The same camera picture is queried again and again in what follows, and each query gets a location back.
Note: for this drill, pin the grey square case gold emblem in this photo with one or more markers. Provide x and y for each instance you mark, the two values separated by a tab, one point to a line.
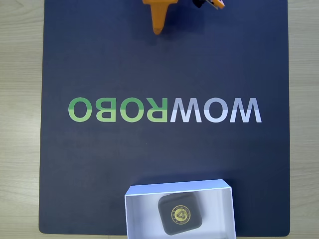
180	214

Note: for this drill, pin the white cardboard box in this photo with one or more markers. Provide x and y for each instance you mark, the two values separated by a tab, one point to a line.
142	216

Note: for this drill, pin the dark blue WOWROBO mat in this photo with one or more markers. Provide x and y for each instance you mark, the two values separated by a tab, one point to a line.
99	161

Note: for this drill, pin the orange camera mount with board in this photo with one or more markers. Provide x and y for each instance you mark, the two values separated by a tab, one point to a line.
219	2

